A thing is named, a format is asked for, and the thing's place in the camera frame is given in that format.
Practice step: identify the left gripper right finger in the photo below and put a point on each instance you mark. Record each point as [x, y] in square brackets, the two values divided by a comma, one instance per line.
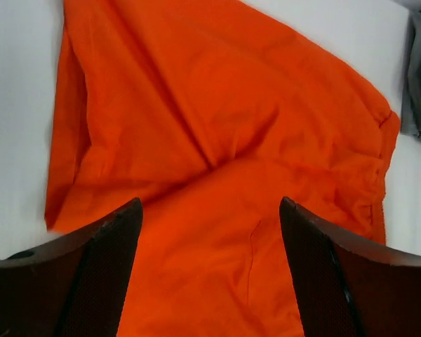
[345, 284]

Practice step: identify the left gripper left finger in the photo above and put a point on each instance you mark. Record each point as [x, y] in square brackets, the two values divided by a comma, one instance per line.
[74, 285]

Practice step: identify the orange shorts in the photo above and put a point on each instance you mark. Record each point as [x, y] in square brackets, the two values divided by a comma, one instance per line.
[210, 113]

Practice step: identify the grey folded shorts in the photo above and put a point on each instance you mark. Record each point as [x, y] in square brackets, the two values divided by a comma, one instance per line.
[411, 101]

